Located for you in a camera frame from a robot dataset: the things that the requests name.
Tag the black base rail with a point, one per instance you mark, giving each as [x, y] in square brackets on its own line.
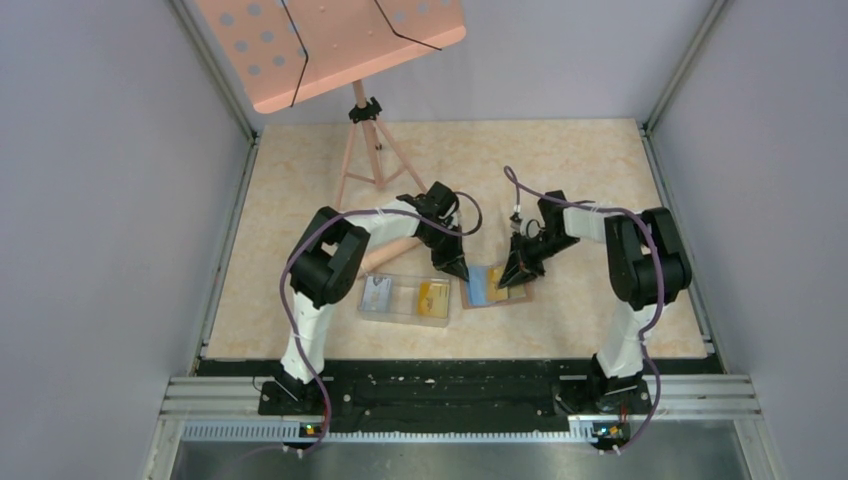
[455, 396]

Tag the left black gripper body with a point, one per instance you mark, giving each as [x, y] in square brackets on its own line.
[445, 246]

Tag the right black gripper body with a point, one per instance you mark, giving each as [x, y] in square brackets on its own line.
[542, 245]

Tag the pink music stand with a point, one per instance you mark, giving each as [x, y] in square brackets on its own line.
[287, 52]

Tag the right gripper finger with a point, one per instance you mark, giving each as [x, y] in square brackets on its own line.
[513, 273]
[529, 271]

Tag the yellow credit card stack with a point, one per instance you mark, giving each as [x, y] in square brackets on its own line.
[433, 299]

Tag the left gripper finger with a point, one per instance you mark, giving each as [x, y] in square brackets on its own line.
[459, 269]
[442, 264]

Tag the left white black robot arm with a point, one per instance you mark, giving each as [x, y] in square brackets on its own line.
[326, 260]

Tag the pink cylindrical handle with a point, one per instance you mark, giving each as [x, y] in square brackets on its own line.
[384, 253]

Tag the brown leather card holder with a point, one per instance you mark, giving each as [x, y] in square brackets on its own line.
[482, 291]

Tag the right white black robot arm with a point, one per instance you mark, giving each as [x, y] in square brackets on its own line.
[647, 267]

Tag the grey white credit card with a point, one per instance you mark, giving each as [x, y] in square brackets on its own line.
[377, 294]

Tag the clear plastic card box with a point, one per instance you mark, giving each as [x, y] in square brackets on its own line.
[403, 302]

